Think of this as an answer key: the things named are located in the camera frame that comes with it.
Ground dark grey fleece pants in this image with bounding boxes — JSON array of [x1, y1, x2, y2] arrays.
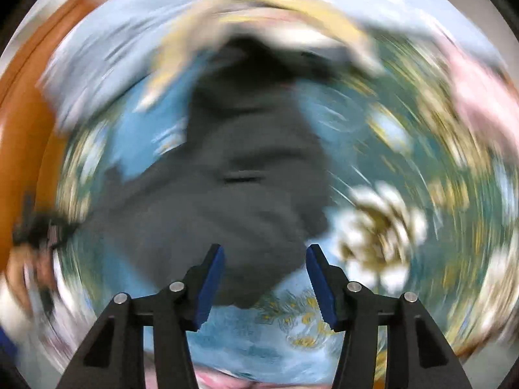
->
[[83, 38, 329, 308]]

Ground teal floral bed blanket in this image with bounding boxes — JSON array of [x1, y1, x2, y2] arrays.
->
[[56, 36, 518, 384]]

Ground folded pink garment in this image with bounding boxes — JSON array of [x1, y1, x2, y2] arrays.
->
[[439, 39, 518, 159]]

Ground light blue floral quilt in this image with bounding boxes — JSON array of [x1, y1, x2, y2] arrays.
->
[[41, 0, 501, 132]]

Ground beige sweater with yellow letters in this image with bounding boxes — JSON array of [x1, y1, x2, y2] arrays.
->
[[136, 0, 383, 112]]

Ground orange wooden bed frame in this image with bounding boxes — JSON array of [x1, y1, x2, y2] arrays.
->
[[1, 0, 98, 269]]

